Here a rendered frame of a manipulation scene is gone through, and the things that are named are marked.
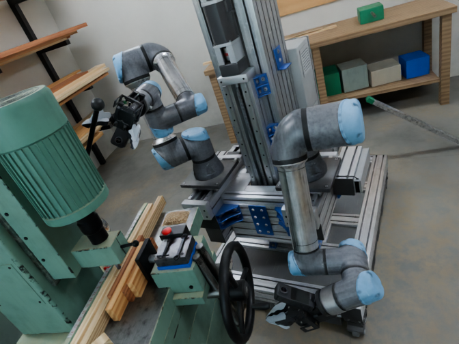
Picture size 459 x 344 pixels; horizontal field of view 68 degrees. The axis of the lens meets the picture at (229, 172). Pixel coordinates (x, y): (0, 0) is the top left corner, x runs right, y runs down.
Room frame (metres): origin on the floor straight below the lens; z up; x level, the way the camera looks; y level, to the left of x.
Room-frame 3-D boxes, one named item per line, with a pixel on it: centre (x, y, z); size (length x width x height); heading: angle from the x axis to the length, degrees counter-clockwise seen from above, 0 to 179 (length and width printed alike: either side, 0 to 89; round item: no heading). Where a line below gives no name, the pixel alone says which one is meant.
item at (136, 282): (0.80, 0.34, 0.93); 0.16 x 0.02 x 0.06; 161
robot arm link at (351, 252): (0.67, -0.23, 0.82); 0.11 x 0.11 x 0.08; 68
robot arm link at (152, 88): (1.18, 0.18, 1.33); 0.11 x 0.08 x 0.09; 161
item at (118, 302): (0.79, 0.39, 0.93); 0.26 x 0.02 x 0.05; 161
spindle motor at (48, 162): (0.82, 0.41, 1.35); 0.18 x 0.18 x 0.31
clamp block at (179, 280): (0.78, 0.22, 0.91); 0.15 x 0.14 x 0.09; 161
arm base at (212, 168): (1.46, 0.09, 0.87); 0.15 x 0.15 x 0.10
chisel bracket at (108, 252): (0.83, 0.43, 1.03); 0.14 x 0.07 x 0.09; 71
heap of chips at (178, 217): (1.05, 0.24, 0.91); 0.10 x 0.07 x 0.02; 71
